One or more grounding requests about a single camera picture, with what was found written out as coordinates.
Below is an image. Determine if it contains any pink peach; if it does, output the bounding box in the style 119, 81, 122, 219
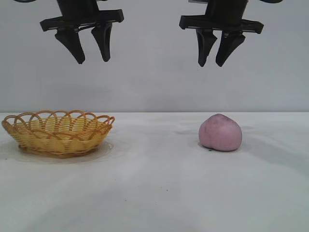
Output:
198, 113, 242, 152

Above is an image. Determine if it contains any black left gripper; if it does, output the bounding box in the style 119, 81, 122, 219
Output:
40, 0, 125, 64

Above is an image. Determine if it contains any yellow woven wicker basket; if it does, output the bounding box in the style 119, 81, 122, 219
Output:
1, 110, 116, 159

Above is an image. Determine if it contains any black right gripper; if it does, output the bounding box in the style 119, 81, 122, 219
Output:
179, 0, 265, 67

